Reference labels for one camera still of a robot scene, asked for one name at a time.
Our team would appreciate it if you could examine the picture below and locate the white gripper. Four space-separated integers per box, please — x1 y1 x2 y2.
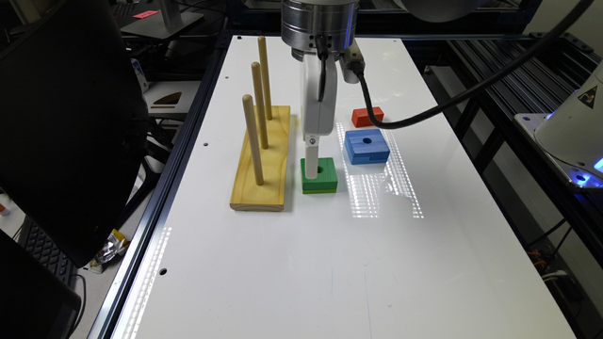
301 53 337 179

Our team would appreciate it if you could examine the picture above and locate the green wooden block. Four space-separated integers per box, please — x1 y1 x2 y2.
301 157 338 194

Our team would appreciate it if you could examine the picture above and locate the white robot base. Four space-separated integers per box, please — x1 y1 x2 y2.
514 66 602 191

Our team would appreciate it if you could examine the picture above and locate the blue wooden block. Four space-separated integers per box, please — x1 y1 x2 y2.
345 129 390 165

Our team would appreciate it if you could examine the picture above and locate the red wooden block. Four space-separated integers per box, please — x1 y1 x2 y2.
351 106 384 128

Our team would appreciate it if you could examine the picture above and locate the front wooden peg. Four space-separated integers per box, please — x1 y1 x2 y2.
242 94 264 186

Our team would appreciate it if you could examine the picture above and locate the wooden peg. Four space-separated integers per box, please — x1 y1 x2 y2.
257 36 272 121
251 61 269 150
242 94 264 186

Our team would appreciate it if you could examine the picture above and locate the wooden peg base board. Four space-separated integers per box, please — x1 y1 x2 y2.
230 105 290 212

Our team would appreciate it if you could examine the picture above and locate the middle wooden peg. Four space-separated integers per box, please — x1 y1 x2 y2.
251 61 269 150

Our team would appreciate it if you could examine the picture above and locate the rear wooden peg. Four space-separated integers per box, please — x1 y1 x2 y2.
257 36 272 121

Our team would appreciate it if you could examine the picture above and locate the monitor stand base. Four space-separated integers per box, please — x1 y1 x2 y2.
121 0 204 40

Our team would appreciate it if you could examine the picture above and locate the pink sticky note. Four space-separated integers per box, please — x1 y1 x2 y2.
133 10 159 19

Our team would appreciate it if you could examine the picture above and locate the crumpled foil wrapper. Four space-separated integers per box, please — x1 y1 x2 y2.
88 229 130 273

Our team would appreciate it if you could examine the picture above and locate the black monitor back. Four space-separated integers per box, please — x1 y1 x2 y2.
1 0 148 266

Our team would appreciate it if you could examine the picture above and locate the black keyboard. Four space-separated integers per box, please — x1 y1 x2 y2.
18 218 77 287

